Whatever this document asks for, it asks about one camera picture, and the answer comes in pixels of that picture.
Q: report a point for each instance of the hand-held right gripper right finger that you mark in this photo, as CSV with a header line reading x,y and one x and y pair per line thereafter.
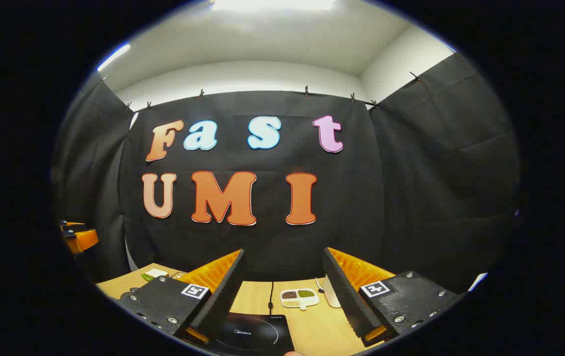
x,y
344,296

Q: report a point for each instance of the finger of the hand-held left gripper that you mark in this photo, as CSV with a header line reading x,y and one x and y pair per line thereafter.
x,y
72,225
84,241

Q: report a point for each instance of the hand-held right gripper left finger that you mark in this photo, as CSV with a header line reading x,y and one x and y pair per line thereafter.
x,y
225,291

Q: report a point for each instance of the black induction cooktop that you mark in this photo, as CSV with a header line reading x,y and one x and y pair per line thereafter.
x,y
258,336

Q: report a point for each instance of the white toaster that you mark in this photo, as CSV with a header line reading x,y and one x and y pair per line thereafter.
x,y
332,295

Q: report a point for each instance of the white divided bean dish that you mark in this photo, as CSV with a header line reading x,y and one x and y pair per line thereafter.
x,y
300,299

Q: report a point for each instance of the sandwich with lettuce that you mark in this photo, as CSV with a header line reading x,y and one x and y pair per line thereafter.
x,y
154,273

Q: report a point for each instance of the black backdrop cloth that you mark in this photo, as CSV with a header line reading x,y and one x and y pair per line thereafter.
x,y
361,198

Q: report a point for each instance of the ceiling light strip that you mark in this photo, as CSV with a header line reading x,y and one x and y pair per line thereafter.
x,y
114,56

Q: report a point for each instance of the row of black cloth clips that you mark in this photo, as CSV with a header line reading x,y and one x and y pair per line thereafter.
x,y
306,90

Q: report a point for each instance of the ceiling light panel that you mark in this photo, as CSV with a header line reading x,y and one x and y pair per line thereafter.
x,y
272,4

